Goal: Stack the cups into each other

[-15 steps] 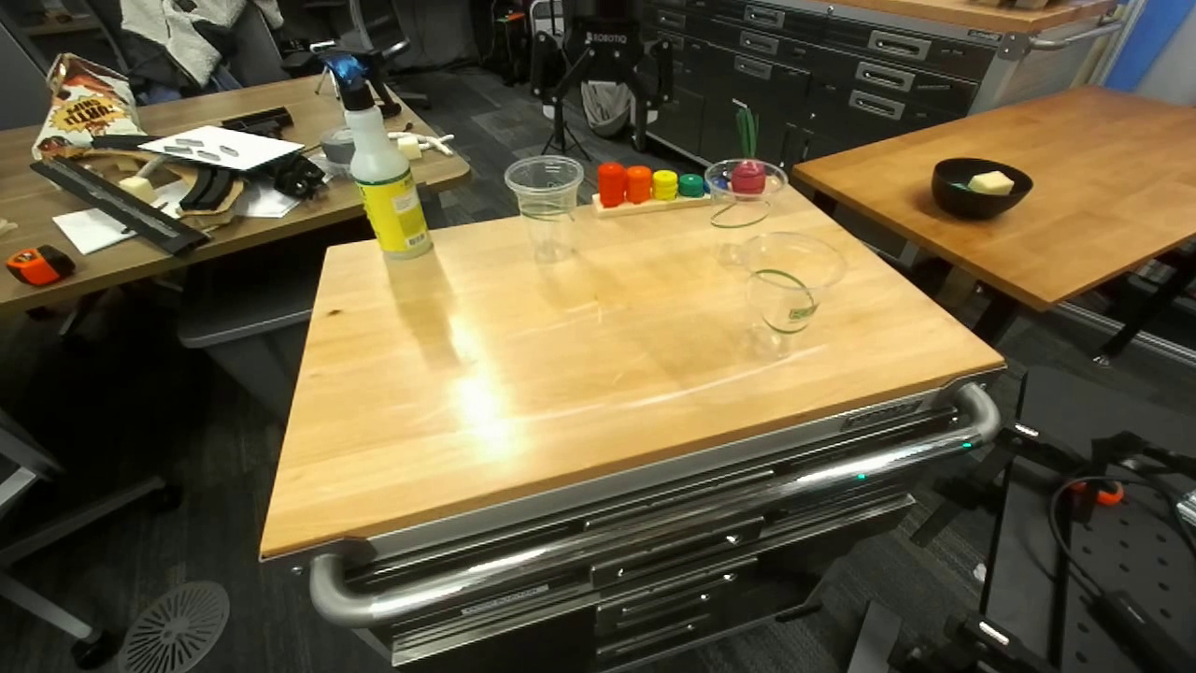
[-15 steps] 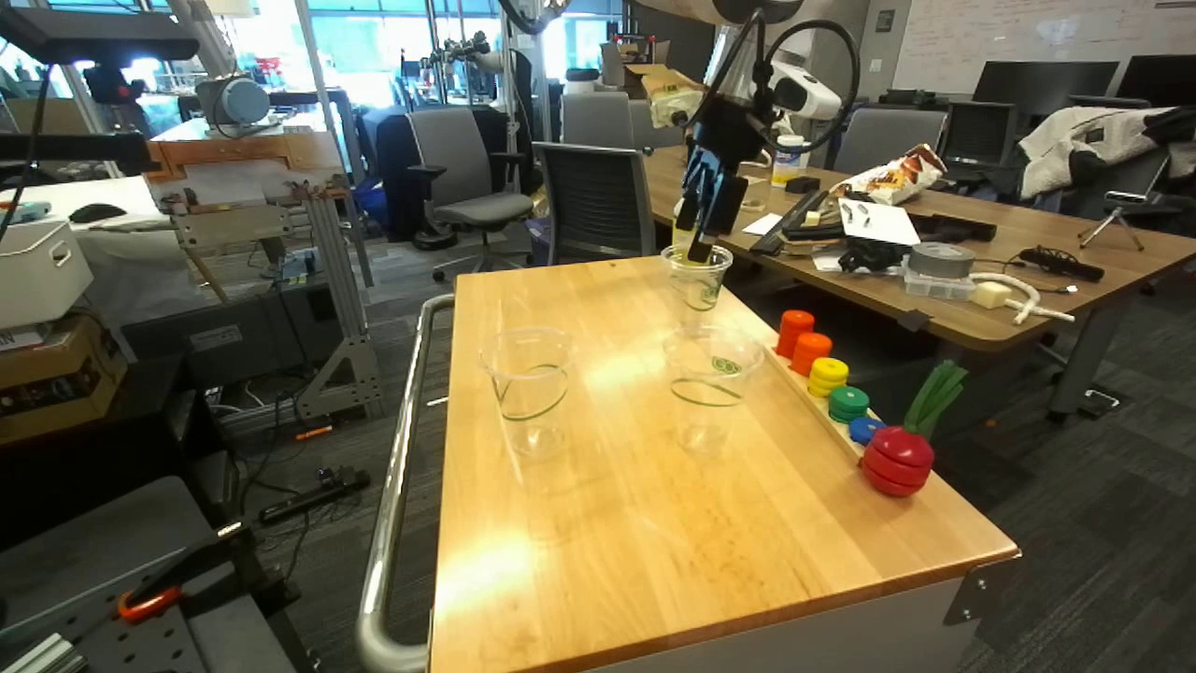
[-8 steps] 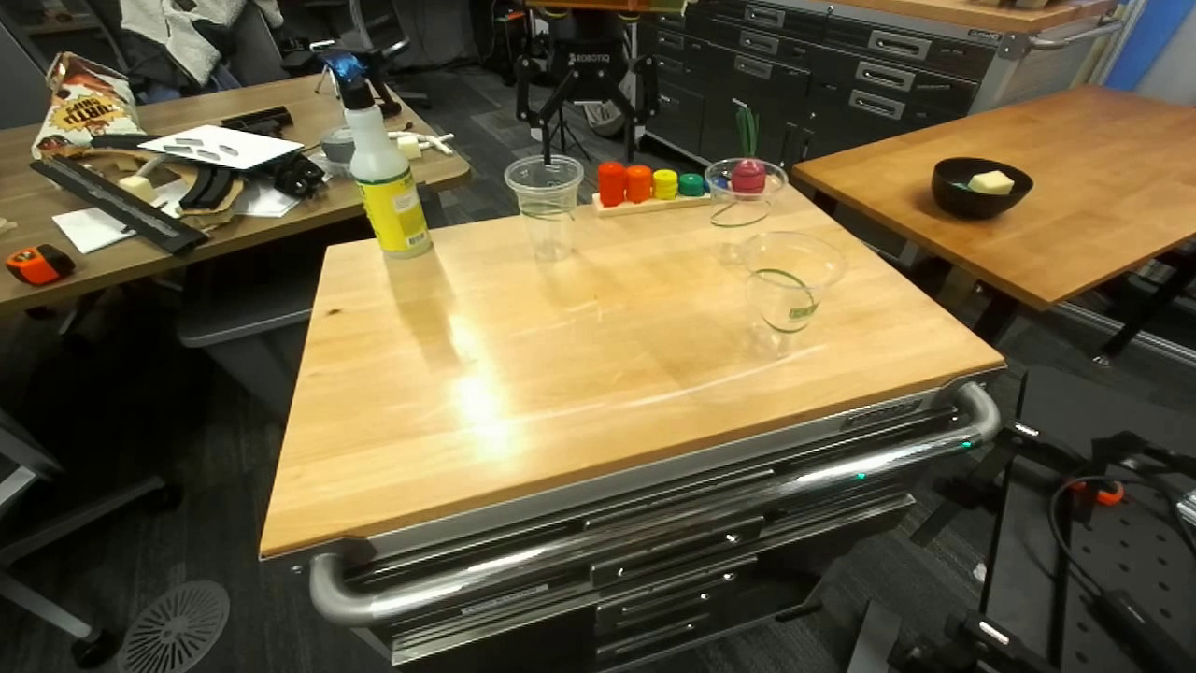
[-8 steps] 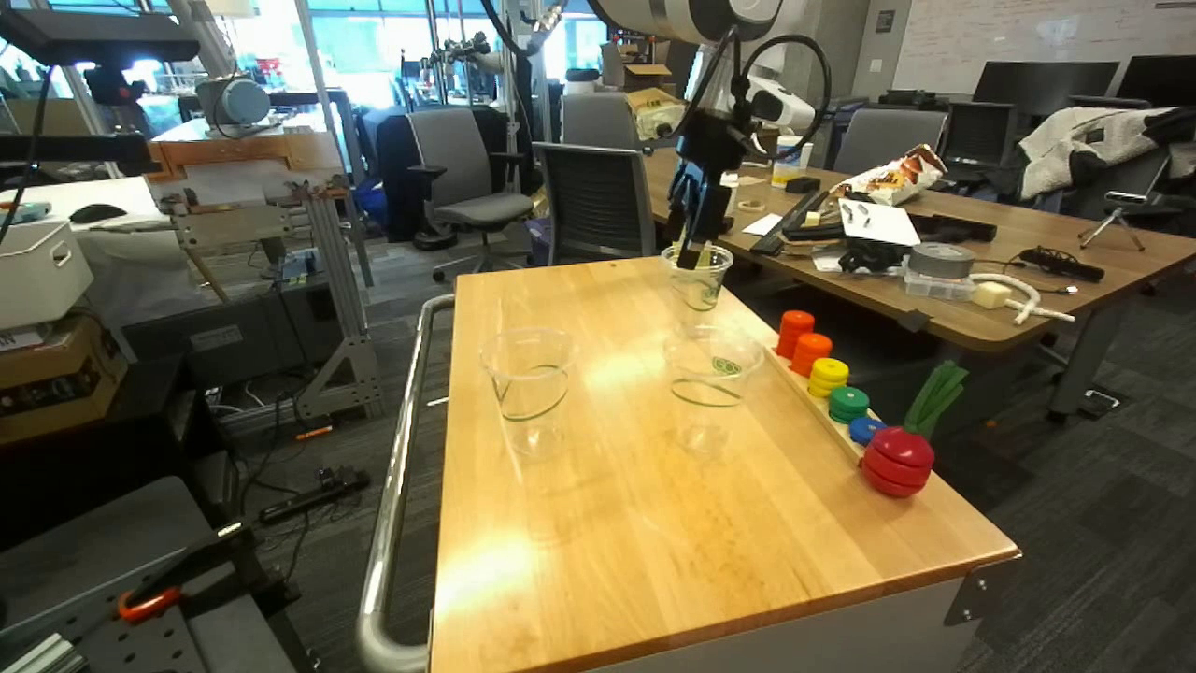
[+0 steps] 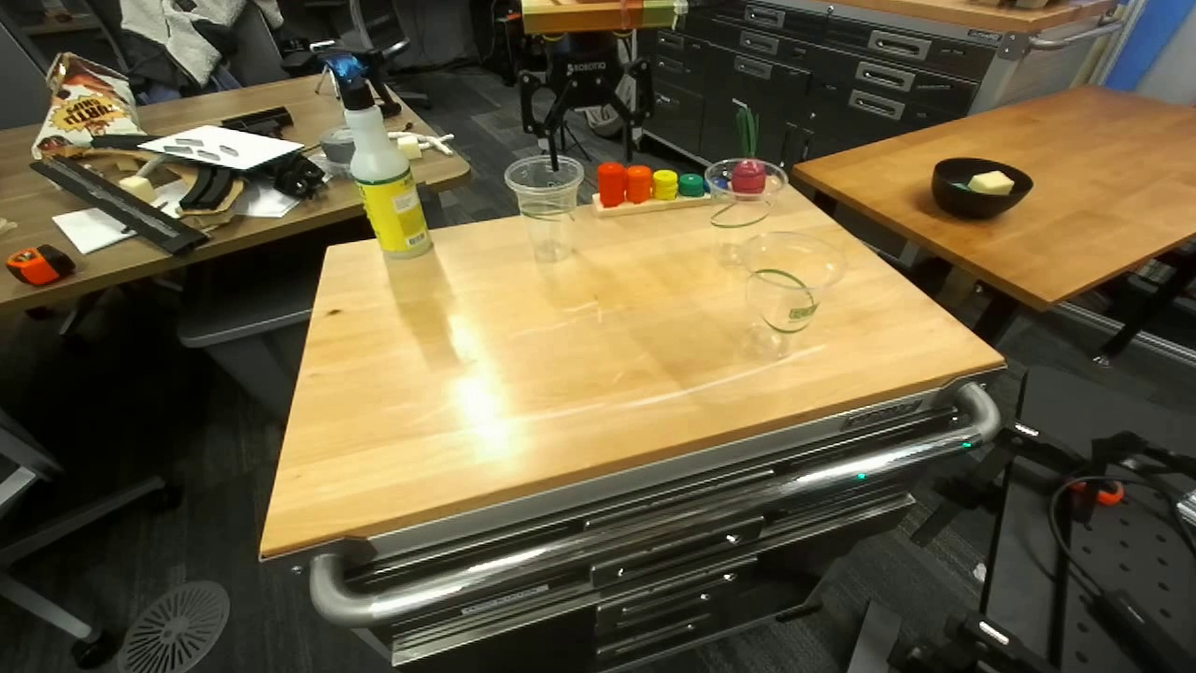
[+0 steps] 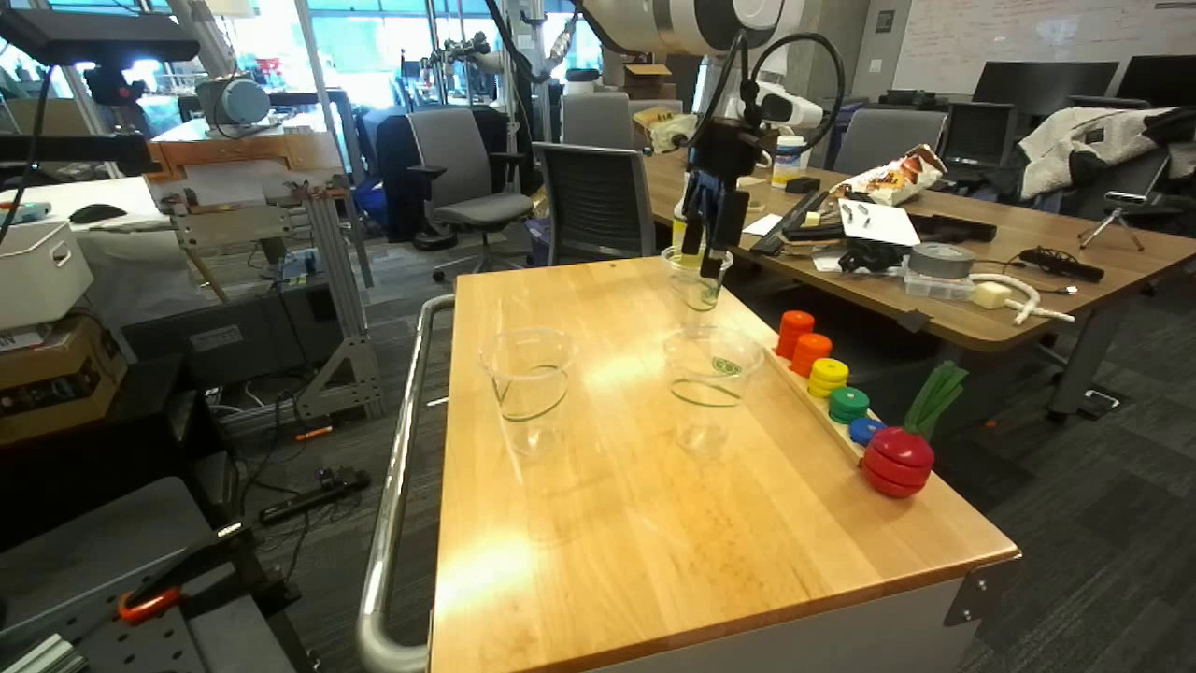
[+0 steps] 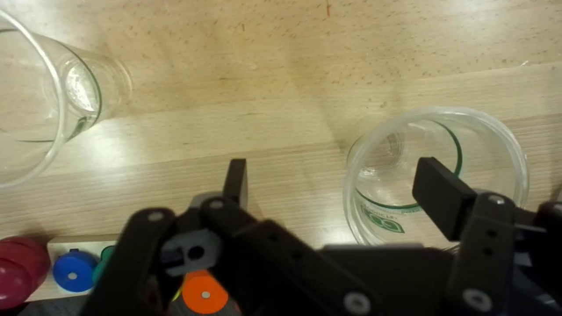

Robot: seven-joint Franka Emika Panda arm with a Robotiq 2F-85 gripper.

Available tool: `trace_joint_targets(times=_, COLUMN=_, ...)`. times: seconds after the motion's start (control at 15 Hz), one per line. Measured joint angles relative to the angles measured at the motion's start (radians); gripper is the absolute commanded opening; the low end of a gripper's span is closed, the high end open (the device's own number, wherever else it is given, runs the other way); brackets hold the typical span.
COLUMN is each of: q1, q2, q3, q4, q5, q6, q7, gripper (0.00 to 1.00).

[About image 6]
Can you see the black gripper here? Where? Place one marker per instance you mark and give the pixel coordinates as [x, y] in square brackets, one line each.
[719, 163]

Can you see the clear plastic cup green print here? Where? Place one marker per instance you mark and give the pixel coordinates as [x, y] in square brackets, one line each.
[712, 374]

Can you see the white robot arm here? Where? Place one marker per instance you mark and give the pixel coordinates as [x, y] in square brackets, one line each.
[658, 26]

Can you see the clear bottle yellow liquid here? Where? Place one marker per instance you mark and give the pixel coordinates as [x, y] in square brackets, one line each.
[679, 241]

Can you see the dark mesh office chair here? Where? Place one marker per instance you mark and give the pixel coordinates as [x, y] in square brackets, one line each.
[601, 201]

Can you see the white wipes canister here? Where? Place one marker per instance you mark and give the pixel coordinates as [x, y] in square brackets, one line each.
[793, 163]

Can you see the orange toy cylinder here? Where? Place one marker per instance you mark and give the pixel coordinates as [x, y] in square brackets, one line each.
[813, 352]

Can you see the brown cardboard box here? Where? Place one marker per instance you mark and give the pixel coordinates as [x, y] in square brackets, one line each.
[649, 85]

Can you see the white paper sheet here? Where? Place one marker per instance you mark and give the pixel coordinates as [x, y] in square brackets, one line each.
[881, 225]

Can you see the yellow toy cylinder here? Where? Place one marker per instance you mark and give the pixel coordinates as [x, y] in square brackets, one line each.
[826, 381]

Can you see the chip bag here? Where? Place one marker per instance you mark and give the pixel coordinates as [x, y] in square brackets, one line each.
[900, 173]

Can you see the green toy cylinder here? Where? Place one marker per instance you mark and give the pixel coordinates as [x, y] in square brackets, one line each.
[850, 407]

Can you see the clear wine glass left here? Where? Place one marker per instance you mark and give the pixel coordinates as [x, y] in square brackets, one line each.
[529, 392]

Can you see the gray round container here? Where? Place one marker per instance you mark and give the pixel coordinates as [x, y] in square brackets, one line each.
[938, 267]

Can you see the blue toy cylinder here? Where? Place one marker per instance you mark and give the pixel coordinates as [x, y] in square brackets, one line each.
[865, 432]

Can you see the gray office chair with armrests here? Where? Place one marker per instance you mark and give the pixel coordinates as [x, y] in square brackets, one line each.
[454, 155]

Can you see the red toy radish green leaves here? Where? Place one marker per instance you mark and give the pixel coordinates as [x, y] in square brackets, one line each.
[900, 465]

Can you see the black remote device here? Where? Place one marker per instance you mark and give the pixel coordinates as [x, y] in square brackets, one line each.
[1060, 264]

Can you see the black computer monitor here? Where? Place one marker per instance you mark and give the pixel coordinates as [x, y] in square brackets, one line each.
[1043, 85]
[1159, 75]

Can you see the white jacket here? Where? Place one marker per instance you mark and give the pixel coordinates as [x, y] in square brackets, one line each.
[1084, 143]

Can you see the brown wooden office desk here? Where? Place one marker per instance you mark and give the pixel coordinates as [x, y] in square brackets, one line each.
[1124, 255]

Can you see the black power strip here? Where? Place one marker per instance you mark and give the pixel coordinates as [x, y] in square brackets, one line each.
[313, 495]

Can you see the orange wooden workbench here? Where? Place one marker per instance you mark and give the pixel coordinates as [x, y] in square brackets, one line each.
[247, 149]

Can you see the gray cylindrical device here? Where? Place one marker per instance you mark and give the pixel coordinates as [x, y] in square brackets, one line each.
[234, 98]

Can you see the black computer mouse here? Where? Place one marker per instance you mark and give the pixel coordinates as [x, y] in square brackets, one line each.
[100, 215]

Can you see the black overhead shelf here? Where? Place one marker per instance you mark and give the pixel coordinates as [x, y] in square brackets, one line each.
[100, 37]

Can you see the large cardboard box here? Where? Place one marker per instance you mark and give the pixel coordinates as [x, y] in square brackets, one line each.
[56, 374]

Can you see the white side table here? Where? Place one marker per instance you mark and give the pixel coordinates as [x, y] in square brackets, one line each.
[43, 198]

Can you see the white storage bin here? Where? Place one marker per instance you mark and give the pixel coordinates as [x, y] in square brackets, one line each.
[40, 274]

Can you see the gray perforated platform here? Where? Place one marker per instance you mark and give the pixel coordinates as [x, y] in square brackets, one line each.
[75, 548]

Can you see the white gray wrist camera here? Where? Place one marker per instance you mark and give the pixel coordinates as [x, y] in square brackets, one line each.
[785, 105]

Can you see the aluminium frame stand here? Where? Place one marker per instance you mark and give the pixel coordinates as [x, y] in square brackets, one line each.
[337, 287]

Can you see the small black tripod camera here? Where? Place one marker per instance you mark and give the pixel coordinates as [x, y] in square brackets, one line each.
[1133, 198]

